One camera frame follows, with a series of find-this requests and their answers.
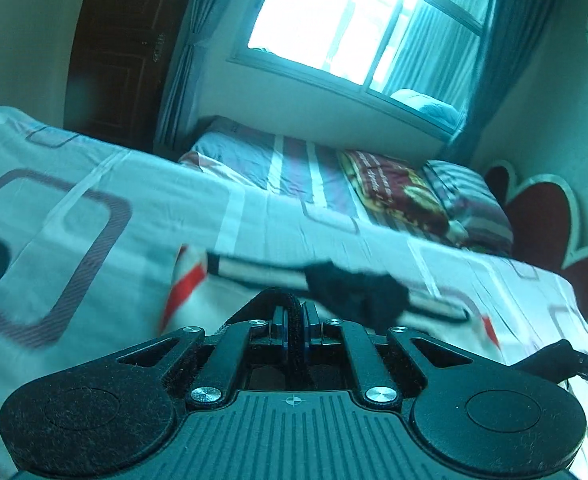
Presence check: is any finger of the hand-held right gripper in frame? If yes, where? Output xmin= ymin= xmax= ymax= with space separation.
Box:
xmin=516 ymin=339 xmax=588 ymax=392

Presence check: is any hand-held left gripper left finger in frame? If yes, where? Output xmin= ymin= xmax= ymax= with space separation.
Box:
xmin=116 ymin=304 xmax=301 ymax=408

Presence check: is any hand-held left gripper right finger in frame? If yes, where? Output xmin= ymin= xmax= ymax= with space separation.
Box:
xmin=303 ymin=304 xmax=476 ymax=406

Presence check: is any striped cartoon-print child sweater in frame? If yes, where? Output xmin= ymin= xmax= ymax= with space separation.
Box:
xmin=161 ymin=245 xmax=500 ymax=351

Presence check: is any red heart-shaped headboard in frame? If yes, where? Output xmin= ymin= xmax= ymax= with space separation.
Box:
xmin=484 ymin=160 xmax=588 ymax=321

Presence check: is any red folded blanket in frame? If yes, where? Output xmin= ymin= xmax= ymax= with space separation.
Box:
xmin=339 ymin=150 xmax=467 ymax=248

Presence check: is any bed with striped sheet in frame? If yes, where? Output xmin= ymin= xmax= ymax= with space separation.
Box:
xmin=179 ymin=116 xmax=515 ymax=256

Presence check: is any striped pillow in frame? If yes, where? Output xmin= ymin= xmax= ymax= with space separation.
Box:
xmin=421 ymin=160 xmax=515 ymax=256

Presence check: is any bed with rectangle-patterned sheet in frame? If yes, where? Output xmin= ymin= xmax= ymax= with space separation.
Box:
xmin=0 ymin=106 xmax=588 ymax=480

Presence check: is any folded light blue quilt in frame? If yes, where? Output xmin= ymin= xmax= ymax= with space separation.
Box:
xmin=391 ymin=89 xmax=462 ymax=130

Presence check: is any blue curtain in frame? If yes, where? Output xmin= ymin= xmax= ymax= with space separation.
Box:
xmin=444 ymin=0 xmax=562 ymax=163
xmin=154 ymin=0 xmax=280 ymax=153

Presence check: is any window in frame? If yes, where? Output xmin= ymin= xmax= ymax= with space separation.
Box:
xmin=229 ymin=0 xmax=495 ymax=146

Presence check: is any dark wooden door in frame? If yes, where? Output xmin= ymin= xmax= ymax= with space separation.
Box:
xmin=66 ymin=0 xmax=206 ymax=150

